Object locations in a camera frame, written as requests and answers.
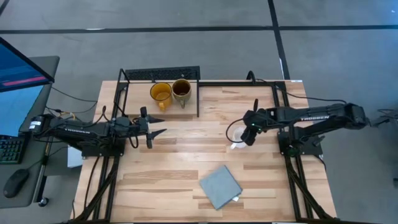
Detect yellow mug with dark rim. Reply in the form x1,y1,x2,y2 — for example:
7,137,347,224
149,82,173,112

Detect thin black metal frame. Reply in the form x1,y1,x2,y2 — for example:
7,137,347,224
119,68,200,119

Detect black framed computer monitor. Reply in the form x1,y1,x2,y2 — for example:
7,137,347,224
0,36,55,93

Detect green glazed ceramic mug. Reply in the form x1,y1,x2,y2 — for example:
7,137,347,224
172,78,193,110

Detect light blue lit screen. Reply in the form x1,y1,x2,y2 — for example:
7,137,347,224
0,85,45,138

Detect grey side desk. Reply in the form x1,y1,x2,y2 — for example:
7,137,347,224
0,55,60,209

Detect black equipment stand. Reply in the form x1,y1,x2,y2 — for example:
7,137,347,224
369,108,398,128

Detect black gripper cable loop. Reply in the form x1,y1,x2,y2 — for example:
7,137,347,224
226,117,248,144

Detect black computer mouse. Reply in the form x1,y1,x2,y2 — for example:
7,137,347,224
2,169,30,199

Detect white ceramic mug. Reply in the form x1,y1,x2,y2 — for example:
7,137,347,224
229,126,249,150

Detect black desk leg with caster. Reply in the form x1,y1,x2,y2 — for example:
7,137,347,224
32,136,52,208

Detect thick black cable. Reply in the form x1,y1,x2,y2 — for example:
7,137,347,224
246,70,348,105

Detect black backlit keyboard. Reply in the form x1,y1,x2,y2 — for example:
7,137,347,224
0,134,28,165

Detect white box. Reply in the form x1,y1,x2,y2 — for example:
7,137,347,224
67,146,83,169

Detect black aluminium table frame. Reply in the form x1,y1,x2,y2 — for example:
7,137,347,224
67,68,336,224

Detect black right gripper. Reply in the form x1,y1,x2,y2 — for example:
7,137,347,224
241,98,269,147

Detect grey folded cloth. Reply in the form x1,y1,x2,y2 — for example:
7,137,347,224
199,164,243,211

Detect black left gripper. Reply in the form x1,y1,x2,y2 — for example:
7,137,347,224
136,106,168,149

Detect thin black cable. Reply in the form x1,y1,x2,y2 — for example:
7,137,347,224
46,86,99,114

